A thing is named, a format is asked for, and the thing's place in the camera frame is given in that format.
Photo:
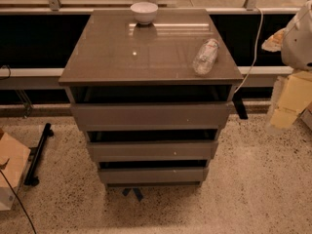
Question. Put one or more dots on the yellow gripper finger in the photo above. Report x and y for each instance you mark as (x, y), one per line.
(274, 42)
(290, 97)

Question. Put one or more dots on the grey bottom drawer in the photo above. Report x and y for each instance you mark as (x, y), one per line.
(134, 176)

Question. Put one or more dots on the grey drawer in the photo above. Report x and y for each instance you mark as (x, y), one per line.
(134, 176)
(150, 117)
(152, 151)

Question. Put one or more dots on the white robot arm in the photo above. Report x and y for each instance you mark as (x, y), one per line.
(296, 49)

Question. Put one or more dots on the grey top drawer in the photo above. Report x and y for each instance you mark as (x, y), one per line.
(150, 117)

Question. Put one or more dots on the grey drawer cabinet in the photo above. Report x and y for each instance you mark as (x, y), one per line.
(118, 61)

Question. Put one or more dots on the grey middle drawer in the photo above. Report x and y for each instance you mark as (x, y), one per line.
(152, 151)

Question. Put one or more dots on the cardboard box right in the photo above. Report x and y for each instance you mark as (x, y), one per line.
(306, 116)

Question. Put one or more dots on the cardboard box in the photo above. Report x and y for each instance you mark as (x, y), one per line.
(13, 160)
(306, 116)

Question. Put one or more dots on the clear plastic bottle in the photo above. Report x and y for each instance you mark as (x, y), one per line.
(206, 56)

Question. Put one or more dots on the white ceramic bowl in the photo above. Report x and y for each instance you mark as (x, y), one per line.
(144, 12)

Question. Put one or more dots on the black stand leg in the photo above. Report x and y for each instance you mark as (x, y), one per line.
(35, 154)

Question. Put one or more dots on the cardboard box left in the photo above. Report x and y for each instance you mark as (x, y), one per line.
(13, 160)

